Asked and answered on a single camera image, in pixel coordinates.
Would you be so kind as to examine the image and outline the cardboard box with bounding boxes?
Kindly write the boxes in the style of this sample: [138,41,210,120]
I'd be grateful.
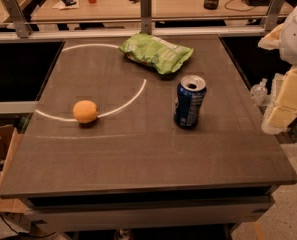
[0,125,27,213]

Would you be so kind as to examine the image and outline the metal bracket post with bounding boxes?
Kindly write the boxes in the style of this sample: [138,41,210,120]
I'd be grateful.
[261,0,285,32]
[2,0,32,38]
[140,0,152,34]

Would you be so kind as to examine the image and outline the black floor cable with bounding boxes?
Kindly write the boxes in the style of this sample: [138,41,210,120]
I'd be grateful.
[0,205,57,239]

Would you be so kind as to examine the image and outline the green chip bag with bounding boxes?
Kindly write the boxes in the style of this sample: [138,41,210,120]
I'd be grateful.
[119,33,194,75]

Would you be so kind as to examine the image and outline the clear plastic bottle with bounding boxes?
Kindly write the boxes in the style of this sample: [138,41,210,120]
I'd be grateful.
[250,78,268,105]

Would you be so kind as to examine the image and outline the blue soda can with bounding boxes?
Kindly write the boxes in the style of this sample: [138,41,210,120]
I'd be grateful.
[174,75,207,129]

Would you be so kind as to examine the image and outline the left metal bracket post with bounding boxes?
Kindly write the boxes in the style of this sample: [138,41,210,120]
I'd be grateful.
[2,0,32,38]

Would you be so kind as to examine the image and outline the black cable on desk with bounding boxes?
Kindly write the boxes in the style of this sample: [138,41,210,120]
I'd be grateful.
[224,0,257,12]

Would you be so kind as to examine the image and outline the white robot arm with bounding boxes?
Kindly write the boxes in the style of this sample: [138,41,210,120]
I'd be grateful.
[258,6,297,134]

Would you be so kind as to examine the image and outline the orange fruit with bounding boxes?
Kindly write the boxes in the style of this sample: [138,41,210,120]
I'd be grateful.
[73,100,98,124]

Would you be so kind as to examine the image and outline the right metal bracket post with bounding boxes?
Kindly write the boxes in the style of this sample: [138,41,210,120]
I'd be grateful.
[261,0,285,32]

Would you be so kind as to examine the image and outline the middle metal bracket post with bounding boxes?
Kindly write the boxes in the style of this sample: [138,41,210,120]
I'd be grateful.
[140,0,152,34]

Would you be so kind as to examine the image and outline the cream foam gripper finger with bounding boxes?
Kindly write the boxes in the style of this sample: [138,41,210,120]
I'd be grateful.
[261,66,297,135]
[258,24,283,50]

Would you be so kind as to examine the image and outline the black mesh pen cup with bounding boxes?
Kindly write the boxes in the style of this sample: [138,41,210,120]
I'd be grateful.
[204,0,219,10]

